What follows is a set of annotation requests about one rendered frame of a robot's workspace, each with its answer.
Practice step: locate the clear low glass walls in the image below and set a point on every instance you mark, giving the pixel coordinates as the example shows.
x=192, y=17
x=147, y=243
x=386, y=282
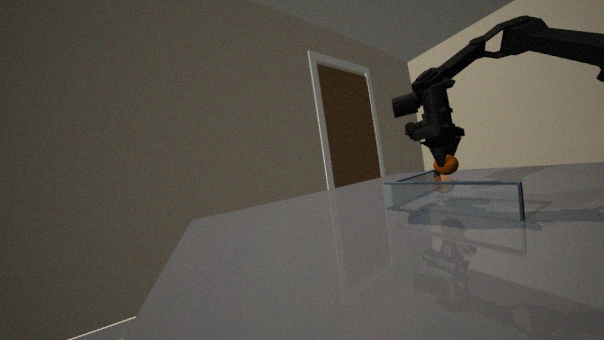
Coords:
x=492, y=200

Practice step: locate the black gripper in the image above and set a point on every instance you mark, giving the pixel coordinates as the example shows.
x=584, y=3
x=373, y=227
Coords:
x=441, y=136

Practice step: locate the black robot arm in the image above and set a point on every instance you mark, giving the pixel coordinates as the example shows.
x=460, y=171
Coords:
x=520, y=35

